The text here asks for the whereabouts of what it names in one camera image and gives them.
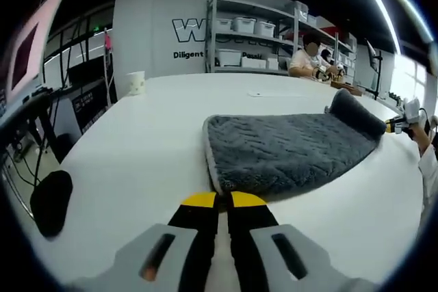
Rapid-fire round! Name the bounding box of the black printed panel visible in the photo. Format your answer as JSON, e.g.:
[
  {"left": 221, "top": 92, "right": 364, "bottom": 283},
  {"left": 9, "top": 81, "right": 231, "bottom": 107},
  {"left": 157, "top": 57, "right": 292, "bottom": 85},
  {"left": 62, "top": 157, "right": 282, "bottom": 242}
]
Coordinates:
[{"left": 71, "top": 81, "right": 112, "bottom": 134}]

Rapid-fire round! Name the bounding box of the white flat card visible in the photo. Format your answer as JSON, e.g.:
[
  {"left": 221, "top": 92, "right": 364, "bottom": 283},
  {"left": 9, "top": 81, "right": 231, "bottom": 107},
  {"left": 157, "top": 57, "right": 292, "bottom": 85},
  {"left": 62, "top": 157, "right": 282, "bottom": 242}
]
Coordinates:
[{"left": 246, "top": 90, "right": 307, "bottom": 98}]

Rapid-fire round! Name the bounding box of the grey towel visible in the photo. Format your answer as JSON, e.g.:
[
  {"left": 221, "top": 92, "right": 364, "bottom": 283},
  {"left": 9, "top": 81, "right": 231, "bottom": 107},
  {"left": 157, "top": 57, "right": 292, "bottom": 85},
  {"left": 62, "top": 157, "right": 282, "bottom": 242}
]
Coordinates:
[{"left": 201, "top": 88, "right": 388, "bottom": 202}]

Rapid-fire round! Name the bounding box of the black stand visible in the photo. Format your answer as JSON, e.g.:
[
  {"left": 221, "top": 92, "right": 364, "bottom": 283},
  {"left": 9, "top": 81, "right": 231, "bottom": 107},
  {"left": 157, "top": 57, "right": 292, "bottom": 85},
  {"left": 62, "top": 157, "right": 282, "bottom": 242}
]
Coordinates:
[{"left": 364, "top": 39, "right": 383, "bottom": 101}]

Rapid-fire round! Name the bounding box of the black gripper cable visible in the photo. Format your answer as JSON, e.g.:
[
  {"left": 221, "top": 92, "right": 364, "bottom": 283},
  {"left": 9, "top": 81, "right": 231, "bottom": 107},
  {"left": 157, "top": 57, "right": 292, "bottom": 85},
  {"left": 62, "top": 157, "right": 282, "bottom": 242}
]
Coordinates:
[{"left": 419, "top": 107, "right": 434, "bottom": 132}]

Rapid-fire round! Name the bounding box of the grey metal shelf rack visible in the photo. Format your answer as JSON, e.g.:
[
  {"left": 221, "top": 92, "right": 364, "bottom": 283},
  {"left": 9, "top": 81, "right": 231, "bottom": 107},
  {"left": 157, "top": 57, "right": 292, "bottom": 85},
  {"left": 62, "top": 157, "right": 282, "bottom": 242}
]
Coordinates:
[{"left": 205, "top": 0, "right": 359, "bottom": 77}]

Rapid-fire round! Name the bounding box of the white paper cup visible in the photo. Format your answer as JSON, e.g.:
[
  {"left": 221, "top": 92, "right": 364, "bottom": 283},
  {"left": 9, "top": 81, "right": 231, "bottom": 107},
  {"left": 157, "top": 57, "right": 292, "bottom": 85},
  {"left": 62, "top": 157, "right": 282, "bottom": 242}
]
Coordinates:
[{"left": 125, "top": 70, "right": 147, "bottom": 96}]

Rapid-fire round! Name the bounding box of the ceiling light strip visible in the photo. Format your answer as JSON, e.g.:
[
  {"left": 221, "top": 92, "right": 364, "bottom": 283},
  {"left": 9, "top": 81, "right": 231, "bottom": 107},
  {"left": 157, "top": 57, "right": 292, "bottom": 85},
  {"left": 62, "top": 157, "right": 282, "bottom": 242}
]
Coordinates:
[{"left": 347, "top": 0, "right": 403, "bottom": 55}]

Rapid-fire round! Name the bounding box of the wooden tray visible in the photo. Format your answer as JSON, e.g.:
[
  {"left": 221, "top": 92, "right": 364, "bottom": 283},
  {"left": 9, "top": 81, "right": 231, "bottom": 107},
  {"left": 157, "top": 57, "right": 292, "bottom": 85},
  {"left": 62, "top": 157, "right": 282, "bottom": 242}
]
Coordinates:
[{"left": 330, "top": 79, "right": 363, "bottom": 97}]

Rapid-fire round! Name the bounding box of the bright window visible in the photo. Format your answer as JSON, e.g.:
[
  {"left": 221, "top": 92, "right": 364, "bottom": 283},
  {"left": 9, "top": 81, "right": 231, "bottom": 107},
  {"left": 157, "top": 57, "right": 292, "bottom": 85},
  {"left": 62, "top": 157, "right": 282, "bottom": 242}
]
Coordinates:
[{"left": 393, "top": 54, "right": 432, "bottom": 108}]

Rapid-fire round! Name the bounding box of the black monitor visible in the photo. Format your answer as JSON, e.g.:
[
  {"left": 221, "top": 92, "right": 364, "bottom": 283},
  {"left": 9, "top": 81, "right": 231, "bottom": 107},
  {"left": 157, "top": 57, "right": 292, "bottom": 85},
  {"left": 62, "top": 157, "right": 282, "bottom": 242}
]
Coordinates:
[{"left": 66, "top": 55, "right": 105, "bottom": 83}]

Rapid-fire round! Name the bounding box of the person's right hand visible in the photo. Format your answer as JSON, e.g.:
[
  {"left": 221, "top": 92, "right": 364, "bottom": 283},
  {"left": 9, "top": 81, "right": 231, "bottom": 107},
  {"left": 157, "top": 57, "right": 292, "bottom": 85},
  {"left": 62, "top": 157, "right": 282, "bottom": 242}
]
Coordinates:
[{"left": 409, "top": 122, "right": 434, "bottom": 152}]

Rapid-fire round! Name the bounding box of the row of white storage bins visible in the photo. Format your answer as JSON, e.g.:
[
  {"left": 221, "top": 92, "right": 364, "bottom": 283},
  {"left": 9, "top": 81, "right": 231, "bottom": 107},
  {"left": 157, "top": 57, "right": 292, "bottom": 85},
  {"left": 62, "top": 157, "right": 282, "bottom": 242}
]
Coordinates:
[{"left": 215, "top": 1, "right": 357, "bottom": 70}]

